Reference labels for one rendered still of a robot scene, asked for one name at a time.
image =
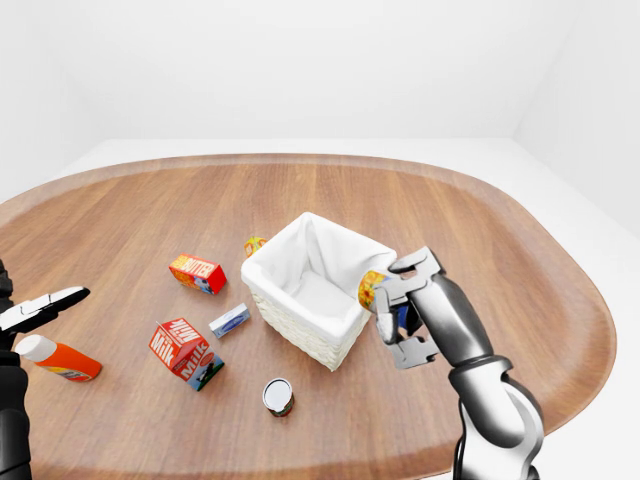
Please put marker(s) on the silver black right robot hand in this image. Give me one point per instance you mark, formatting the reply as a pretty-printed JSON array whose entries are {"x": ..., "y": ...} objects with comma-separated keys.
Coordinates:
[{"x": 450, "y": 320}]

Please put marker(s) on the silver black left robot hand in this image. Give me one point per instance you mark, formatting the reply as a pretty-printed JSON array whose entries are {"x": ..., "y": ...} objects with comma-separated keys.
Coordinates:
[{"x": 45, "y": 306}]

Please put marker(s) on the yellow orange printed tin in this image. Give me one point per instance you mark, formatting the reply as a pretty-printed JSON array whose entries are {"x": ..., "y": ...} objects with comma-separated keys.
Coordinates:
[{"x": 367, "y": 292}]

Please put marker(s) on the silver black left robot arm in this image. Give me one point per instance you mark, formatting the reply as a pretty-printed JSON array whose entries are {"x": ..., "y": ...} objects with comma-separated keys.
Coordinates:
[{"x": 12, "y": 415}]

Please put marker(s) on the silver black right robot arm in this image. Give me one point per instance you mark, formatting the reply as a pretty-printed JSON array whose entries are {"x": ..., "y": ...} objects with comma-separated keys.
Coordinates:
[{"x": 495, "y": 400}]

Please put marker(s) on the white lined woven basket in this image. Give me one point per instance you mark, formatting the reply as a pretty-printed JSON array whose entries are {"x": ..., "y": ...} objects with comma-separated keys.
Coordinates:
[{"x": 312, "y": 292}]

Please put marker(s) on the orange bottle with white cap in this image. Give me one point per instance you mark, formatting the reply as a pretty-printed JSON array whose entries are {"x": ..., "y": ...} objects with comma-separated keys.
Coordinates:
[{"x": 65, "y": 361}]

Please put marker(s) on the red milk carton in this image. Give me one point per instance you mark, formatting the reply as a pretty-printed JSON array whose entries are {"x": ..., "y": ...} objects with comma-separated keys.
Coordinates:
[{"x": 185, "y": 352}]

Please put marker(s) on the red butter box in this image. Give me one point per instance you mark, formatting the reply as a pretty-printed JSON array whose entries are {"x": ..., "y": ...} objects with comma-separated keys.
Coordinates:
[{"x": 199, "y": 273}]

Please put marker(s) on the small blue white box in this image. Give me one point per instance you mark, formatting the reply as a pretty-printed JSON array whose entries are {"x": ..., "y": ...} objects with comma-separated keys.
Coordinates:
[{"x": 230, "y": 320}]

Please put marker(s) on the red tin with white lid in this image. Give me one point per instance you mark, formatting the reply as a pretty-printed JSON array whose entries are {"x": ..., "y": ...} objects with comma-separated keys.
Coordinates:
[{"x": 278, "y": 396}]

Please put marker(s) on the small orange yellow box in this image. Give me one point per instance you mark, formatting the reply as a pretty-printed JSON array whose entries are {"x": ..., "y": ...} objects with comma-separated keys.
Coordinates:
[{"x": 253, "y": 246}]

